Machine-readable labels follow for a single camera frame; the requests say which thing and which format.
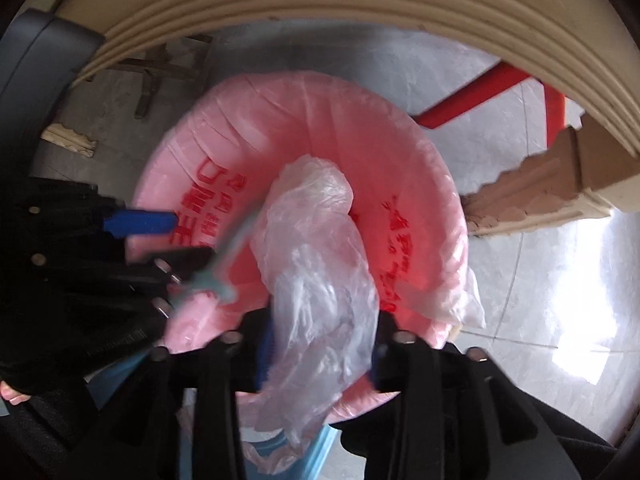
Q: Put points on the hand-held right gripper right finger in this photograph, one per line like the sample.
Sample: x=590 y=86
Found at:
x=382 y=365

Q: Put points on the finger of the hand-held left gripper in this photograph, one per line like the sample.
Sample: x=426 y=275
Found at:
x=187 y=262
x=142 y=222

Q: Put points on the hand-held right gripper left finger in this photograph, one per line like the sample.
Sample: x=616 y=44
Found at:
x=265 y=355

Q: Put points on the light blue plastic razor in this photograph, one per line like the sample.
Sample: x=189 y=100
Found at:
x=227 y=252

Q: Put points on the clear plastic bag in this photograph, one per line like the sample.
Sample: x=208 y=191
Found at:
x=315 y=270

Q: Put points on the light blue waste bin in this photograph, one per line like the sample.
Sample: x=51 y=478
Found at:
x=305 y=447

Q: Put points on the person's left hand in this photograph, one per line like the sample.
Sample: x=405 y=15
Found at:
x=12 y=391

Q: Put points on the white plastic bag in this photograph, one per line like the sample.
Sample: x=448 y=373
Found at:
x=467 y=300

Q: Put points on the carved table leg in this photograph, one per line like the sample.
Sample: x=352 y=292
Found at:
x=530 y=185
x=67 y=139

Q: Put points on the red stool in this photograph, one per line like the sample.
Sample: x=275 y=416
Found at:
x=480 y=92

